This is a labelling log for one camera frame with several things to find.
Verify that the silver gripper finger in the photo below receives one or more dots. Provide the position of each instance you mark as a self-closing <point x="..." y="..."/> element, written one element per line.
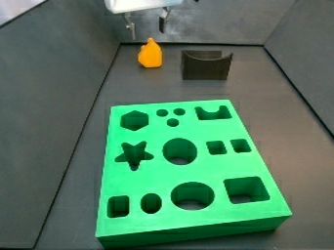
<point x="130" y="25"/>
<point x="164" y="19"/>

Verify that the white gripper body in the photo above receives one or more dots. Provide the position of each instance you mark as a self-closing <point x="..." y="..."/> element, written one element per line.
<point x="125" y="6"/>

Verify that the yellow three-prong object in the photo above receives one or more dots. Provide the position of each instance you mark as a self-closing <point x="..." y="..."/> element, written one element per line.
<point x="150" y="54"/>

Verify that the black curved fixture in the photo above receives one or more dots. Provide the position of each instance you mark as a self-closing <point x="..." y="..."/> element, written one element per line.
<point x="205" y="65"/>

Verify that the green shape-sorter block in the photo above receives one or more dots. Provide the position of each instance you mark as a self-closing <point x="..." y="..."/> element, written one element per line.
<point x="184" y="176"/>

